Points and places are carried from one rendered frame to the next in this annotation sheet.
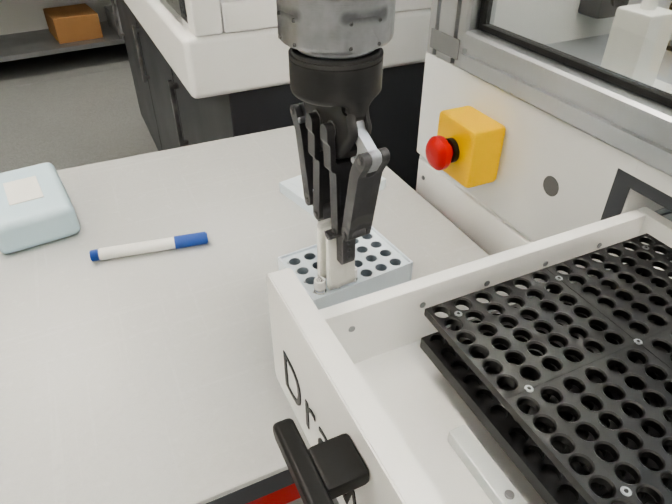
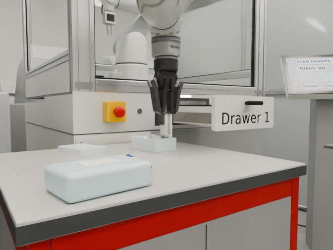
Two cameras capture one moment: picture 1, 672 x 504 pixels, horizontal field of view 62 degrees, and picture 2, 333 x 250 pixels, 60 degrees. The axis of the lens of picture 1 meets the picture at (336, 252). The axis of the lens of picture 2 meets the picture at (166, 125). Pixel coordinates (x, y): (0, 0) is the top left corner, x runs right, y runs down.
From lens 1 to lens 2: 1.10 m
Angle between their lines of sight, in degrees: 95
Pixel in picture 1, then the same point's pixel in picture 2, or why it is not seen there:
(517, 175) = (128, 114)
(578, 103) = (139, 87)
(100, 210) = not seen: hidden behind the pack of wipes
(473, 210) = (113, 137)
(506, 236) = (129, 136)
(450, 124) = (114, 103)
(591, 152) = (147, 96)
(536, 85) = (126, 87)
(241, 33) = not seen: outside the picture
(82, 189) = not seen: hidden behind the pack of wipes
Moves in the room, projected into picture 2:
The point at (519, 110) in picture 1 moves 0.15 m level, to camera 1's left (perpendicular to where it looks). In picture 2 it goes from (123, 95) to (124, 93)
